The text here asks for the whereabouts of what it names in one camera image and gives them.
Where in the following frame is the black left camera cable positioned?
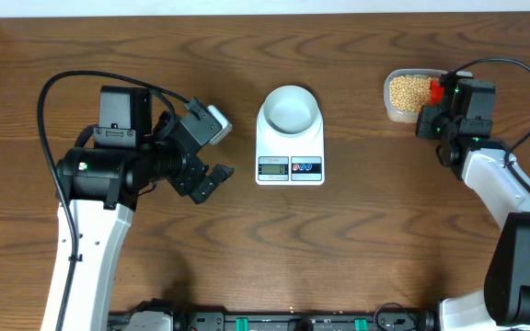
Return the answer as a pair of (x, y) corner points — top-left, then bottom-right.
(36, 69), (192, 331)

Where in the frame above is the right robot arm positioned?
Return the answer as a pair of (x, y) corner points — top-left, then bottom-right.
(416, 74), (530, 330)

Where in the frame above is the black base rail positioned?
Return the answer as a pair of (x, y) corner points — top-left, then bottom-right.
(106, 299), (440, 331)

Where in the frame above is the pile of soybeans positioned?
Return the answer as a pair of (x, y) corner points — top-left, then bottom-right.
(388, 75), (433, 112)

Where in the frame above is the grey-green plastic bowl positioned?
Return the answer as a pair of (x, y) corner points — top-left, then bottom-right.
(261, 86), (322, 135)

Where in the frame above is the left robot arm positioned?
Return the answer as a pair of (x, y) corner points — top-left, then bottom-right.
(41, 86), (234, 330)

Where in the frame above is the clear plastic container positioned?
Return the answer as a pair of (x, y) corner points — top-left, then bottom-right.
(384, 68), (445, 124)

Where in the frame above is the red plastic scoop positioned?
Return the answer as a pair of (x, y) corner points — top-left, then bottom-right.
(430, 79), (444, 105)

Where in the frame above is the white digital kitchen scale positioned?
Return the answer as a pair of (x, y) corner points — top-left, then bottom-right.
(255, 106), (325, 186)

